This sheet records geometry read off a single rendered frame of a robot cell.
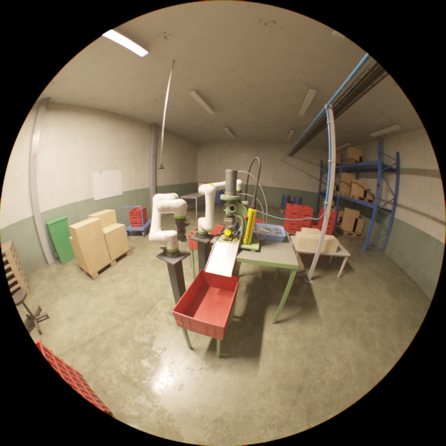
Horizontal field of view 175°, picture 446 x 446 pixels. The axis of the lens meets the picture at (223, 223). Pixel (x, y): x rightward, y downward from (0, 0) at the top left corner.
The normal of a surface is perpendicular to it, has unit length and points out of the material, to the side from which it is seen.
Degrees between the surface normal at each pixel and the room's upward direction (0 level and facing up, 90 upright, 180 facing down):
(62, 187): 90
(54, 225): 94
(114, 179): 90
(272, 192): 90
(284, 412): 0
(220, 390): 0
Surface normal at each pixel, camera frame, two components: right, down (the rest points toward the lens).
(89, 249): 0.98, 0.10
